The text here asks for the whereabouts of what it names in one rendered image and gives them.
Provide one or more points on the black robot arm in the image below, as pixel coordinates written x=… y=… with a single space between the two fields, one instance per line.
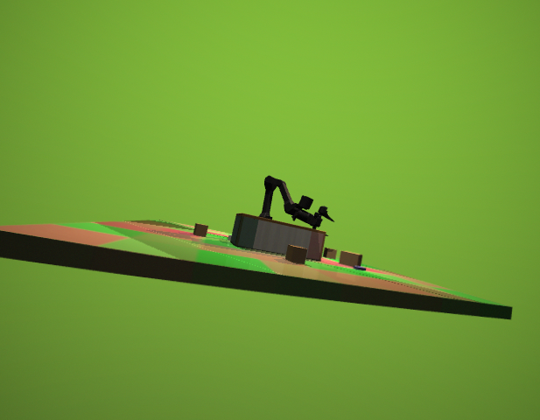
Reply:
x=295 y=209

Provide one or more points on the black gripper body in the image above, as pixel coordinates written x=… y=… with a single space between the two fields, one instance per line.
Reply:
x=322 y=210

